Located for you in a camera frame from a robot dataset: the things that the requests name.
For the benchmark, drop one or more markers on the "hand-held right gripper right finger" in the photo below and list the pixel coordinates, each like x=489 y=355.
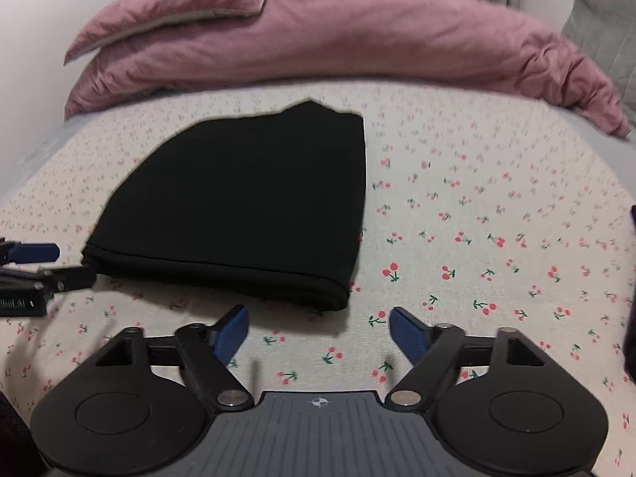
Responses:
x=408 y=333

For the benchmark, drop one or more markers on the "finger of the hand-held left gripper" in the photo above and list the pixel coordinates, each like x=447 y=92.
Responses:
x=69 y=277
x=32 y=252

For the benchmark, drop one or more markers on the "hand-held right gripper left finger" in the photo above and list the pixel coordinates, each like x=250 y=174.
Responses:
x=231 y=333

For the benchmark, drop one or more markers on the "black pants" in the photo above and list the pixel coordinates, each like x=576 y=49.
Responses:
x=248 y=208

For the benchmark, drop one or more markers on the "dark brown cloth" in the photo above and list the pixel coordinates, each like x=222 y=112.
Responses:
x=12 y=442

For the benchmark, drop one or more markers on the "cherry print bed sheet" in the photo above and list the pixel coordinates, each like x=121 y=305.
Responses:
x=472 y=198

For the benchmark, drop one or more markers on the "pink pillow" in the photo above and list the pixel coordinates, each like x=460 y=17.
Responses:
x=184 y=5

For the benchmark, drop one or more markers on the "pink duvet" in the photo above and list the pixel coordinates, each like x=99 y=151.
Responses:
x=348 y=35

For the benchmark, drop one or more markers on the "grey pillow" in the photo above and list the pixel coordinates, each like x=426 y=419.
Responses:
x=603 y=30

